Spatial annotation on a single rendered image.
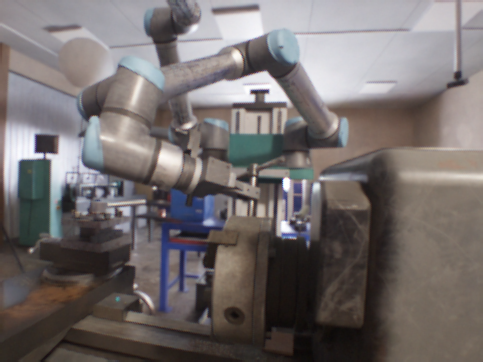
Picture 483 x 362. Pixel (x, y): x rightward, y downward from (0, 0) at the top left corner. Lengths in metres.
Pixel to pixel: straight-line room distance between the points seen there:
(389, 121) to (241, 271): 7.94
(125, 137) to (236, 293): 0.32
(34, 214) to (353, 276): 5.21
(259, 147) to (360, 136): 6.50
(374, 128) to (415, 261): 7.81
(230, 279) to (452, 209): 0.31
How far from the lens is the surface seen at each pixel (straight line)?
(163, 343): 0.84
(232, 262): 0.45
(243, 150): 1.60
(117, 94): 0.50
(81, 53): 4.49
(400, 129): 8.32
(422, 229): 0.32
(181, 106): 1.45
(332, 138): 1.35
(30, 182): 5.08
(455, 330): 0.37
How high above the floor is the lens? 1.29
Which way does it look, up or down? 1 degrees down
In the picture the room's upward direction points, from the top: 2 degrees clockwise
